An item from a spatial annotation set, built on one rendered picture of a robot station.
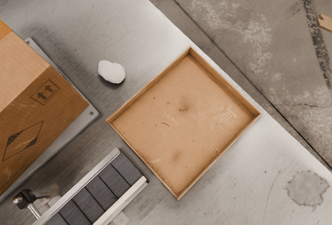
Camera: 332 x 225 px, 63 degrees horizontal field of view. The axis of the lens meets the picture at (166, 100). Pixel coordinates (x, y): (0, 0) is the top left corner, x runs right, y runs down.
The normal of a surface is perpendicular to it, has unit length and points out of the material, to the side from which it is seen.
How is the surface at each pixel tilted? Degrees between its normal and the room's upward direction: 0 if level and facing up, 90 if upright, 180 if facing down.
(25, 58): 0
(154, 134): 0
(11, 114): 90
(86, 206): 0
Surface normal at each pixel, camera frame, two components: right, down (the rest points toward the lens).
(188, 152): 0.03, -0.25
